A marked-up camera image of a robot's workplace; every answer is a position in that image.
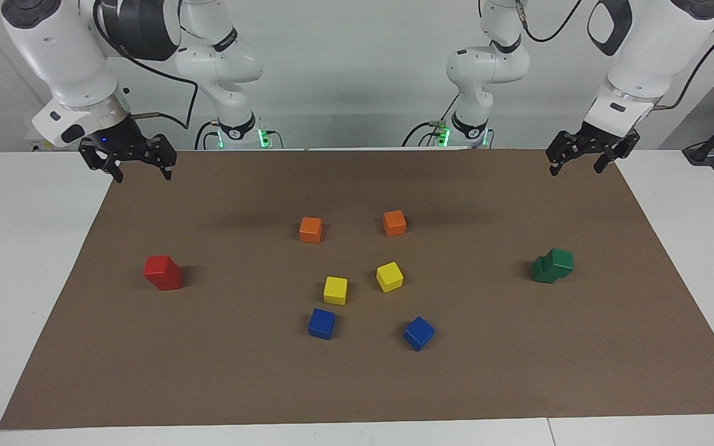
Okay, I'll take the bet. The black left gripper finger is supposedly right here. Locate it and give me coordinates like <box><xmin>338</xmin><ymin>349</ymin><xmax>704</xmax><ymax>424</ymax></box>
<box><xmin>546</xmin><ymin>130</ymin><xmax>582</xmax><ymax>178</ymax></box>
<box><xmin>593</xmin><ymin>131</ymin><xmax>640</xmax><ymax>175</ymax></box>

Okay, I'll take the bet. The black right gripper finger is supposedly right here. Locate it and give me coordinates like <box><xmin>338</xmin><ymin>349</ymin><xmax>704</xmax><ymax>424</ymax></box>
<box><xmin>148</xmin><ymin>133</ymin><xmax>179</xmax><ymax>182</ymax></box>
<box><xmin>78</xmin><ymin>140</ymin><xmax>124</xmax><ymax>185</ymax></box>

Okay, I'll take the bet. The green wooden cube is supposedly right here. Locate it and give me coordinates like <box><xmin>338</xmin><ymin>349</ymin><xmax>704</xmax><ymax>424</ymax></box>
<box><xmin>548</xmin><ymin>248</ymin><xmax>575</xmax><ymax>275</ymax></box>
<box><xmin>531</xmin><ymin>256</ymin><xmax>561</xmax><ymax>284</ymax></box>

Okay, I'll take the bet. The red wooden cube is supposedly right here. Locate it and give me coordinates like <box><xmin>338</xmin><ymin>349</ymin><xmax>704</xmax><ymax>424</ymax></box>
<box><xmin>154</xmin><ymin>266</ymin><xmax>183</xmax><ymax>292</ymax></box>
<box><xmin>143</xmin><ymin>255</ymin><xmax>176</xmax><ymax>279</ymax></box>

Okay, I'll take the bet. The orange wooden cube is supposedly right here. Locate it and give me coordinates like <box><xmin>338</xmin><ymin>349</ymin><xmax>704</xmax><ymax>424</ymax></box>
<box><xmin>382</xmin><ymin>210</ymin><xmax>407</xmax><ymax>237</ymax></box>
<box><xmin>299</xmin><ymin>216</ymin><xmax>323</xmax><ymax>243</ymax></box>

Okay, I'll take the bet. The yellow wooden cube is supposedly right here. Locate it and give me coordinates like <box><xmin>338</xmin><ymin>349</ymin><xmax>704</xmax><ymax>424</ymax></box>
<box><xmin>323</xmin><ymin>276</ymin><xmax>348</xmax><ymax>306</ymax></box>
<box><xmin>376</xmin><ymin>261</ymin><xmax>405</xmax><ymax>293</ymax></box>

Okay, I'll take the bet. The blue wooden cube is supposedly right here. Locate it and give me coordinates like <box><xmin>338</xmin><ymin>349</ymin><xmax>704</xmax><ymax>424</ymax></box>
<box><xmin>402</xmin><ymin>316</ymin><xmax>436</xmax><ymax>352</ymax></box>
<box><xmin>307</xmin><ymin>308</ymin><xmax>337</xmax><ymax>341</ymax></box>

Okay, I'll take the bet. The brown table mat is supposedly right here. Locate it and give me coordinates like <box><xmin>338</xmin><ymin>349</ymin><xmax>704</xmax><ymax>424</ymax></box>
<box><xmin>0</xmin><ymin>149</ymin><xmax>714</xmax><ymax>430</ymax></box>

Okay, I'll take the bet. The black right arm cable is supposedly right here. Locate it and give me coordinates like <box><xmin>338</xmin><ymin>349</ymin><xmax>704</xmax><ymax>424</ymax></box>
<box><xmin>92</xmin><ymin>0</ymin><xmax>200</xmax><ymax>131</ymax></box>

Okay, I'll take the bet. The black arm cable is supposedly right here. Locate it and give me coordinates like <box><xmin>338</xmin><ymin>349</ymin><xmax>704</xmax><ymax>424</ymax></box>
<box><xmin>515</xmin><ymin>0</ymin><xmax>714</xmax><ymax>113</ymax></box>
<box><xmin>92</xmin><ymin>0</ymin><xmax>200</xmax><ymax>131</ymax></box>

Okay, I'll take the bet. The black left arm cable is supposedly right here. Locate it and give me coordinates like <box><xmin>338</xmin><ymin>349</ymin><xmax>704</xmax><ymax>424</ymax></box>
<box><xmin>515</xmin><ymin>0</ymin><xmax>714</xmax><ymax>113</ymax></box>

